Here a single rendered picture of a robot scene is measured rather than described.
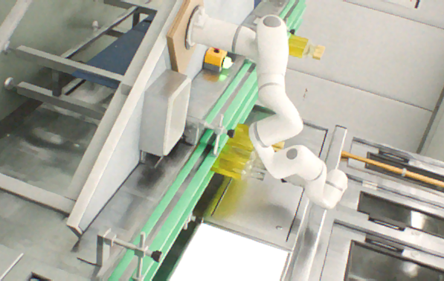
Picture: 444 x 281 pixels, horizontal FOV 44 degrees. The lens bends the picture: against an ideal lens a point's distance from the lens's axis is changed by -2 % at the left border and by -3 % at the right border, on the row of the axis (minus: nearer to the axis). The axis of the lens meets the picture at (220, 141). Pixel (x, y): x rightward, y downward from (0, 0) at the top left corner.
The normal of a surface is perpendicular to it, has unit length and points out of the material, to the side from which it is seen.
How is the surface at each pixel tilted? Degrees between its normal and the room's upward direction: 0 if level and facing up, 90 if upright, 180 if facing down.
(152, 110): 90
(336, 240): 90
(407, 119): 90
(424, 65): 90
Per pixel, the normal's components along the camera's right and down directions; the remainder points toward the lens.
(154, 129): -0.30, 0.49
